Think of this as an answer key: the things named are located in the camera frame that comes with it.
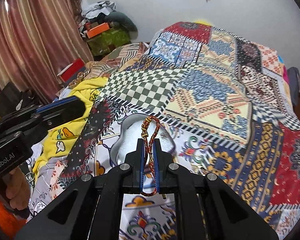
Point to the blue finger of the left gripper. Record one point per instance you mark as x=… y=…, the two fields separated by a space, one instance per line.
x=51 y=120
x=57 y=105

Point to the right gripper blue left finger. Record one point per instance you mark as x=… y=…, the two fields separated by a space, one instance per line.
x=91 y=207

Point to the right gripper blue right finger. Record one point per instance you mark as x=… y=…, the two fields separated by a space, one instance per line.
x=205 y=206

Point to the left human hand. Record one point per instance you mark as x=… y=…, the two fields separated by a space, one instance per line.
x=18 y=190

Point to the red white box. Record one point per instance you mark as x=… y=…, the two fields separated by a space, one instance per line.
x=71 y=70

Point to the green patterned storage box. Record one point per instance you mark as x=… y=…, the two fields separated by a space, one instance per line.
x=107 y=41

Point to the striped brown blanket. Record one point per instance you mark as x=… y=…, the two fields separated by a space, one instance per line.
x=111 y=63

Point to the orange box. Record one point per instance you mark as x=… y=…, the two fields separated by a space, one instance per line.
x=98 y=30

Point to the striped red curtain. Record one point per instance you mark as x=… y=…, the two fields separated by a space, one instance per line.
x=38 y=38

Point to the pile of grey clothes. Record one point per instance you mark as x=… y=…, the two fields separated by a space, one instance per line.
x=105 y=12

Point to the patchwork patterned bedspread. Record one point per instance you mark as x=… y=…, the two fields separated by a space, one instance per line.
x=224 y=106

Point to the yellow round object behind bed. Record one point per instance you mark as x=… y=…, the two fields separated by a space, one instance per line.
x=203 y=22

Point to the dark grey backpack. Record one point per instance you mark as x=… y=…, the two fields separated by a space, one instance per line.
x=294 y=84

